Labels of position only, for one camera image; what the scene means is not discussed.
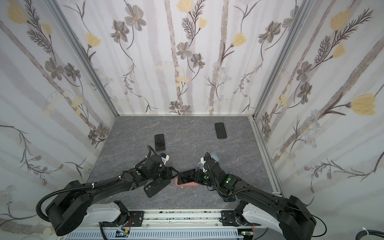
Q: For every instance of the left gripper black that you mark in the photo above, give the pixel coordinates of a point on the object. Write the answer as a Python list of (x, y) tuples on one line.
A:
[(170, 176)]

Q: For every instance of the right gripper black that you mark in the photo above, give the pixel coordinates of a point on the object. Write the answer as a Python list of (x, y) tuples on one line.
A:
[(195, 175)]

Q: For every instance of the pink phone case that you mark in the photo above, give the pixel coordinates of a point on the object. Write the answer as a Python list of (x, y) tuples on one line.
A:
[(191, 184)]

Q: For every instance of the purple-edged black phone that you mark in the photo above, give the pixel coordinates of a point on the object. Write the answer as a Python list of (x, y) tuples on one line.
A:
[(187, 176)]

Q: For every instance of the black phone case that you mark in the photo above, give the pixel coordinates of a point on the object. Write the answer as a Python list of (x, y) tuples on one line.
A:
[(155, 187), (221, 130)]

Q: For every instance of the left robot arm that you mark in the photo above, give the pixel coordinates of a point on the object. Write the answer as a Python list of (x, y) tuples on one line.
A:
[(67, 208)]

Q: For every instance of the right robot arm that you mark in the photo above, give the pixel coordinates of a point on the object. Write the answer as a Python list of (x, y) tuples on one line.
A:
[(289, 217)]

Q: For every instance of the black phone case front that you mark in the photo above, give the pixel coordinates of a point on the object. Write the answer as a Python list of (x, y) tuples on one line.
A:
[(155, 187)]

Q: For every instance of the light green phone case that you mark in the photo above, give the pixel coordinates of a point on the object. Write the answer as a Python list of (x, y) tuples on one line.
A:
[(215, 157)]

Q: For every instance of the black phone right front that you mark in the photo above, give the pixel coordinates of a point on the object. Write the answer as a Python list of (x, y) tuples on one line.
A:
[(230, 199)]

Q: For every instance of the small dark phone left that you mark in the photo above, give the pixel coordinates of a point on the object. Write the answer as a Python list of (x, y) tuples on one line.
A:
[(160, 144)]

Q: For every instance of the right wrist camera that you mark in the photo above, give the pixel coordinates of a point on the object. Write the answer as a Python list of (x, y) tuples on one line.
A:
[(201, 164)]

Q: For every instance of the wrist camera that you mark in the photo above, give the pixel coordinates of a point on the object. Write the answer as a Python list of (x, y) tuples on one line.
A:
[(201, 164), (164, 157)]

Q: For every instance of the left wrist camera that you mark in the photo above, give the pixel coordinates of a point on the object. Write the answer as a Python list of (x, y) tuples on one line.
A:
[(164, 157)]

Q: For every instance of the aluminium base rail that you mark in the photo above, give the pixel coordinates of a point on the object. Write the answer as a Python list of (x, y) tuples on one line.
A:
[(112, 216)]

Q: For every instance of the white vented cable duct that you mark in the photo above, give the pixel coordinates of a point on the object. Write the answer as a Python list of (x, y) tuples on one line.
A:
[(176, 234)]

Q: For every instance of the aluminium corner frame post right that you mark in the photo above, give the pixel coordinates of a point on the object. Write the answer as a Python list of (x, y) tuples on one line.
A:
[(283, 55)]

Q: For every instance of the aluminium corner frame post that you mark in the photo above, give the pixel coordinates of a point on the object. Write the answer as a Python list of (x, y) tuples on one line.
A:
[(283, 55), (81, 53)]

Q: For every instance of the aluminium corner frame post left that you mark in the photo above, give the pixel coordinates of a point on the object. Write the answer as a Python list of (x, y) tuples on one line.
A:
[(81, 53)]

